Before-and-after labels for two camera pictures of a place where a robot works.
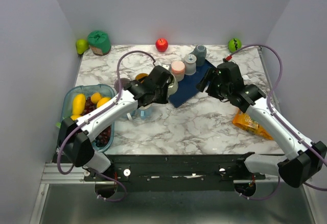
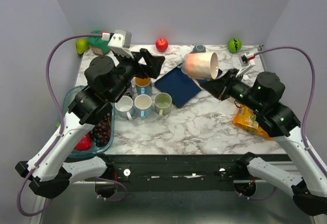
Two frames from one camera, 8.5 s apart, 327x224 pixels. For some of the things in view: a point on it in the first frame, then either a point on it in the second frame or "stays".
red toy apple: [161, 45] stays
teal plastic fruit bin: [104, 91] stays
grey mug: [190, 64] to [182, 66]
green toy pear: [82, 45] stays
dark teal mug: [200, 52] stays
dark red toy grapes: [103, 138] stays
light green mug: [172, 88] to [162, 103]
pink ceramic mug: [178, 68] to [201, 65]
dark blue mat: [187, 87] stays
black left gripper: [164, 99] to [153, 66]
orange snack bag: [244, 121] stays
